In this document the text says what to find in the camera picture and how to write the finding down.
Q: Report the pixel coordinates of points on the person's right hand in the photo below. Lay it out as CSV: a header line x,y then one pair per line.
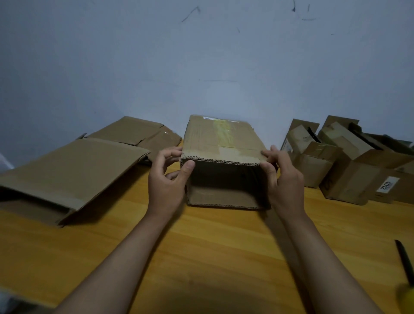
x,y
288,187

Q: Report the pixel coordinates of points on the large flattened cardboard box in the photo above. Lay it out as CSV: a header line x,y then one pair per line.
x,y
71,171

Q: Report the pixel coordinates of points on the white label sticker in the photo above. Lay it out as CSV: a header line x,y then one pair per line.
x,y
387,185

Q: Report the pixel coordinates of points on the person's right thumb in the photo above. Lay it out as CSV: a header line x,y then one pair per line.
x,y
267,174

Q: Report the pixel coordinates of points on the person's left forearm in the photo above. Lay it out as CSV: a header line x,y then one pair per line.
x,y
123,265

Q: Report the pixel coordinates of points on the dark-lined cardboard box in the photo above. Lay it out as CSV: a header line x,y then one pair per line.
x,y
396,144

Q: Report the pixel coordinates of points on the person's right forearm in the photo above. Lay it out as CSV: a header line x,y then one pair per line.
x,y
323,268

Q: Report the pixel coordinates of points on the large labelled cardboard box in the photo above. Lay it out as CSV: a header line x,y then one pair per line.
x,y
349,174

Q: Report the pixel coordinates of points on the person's left hand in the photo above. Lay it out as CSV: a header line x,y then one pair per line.
x,y
163,191

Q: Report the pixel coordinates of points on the person's left thumb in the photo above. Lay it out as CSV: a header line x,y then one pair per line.
x,y
187,173

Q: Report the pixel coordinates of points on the small open cardboard box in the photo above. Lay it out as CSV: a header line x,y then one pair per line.
x,y
310,161

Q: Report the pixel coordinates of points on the person's left middle finger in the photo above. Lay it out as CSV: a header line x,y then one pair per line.
x,y
174,159

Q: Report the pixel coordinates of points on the taped cardboard box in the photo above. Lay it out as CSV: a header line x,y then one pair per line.
x,y
223,142

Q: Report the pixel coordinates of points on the small flattened cardboard box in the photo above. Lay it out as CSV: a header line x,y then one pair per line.
x,y
135,132

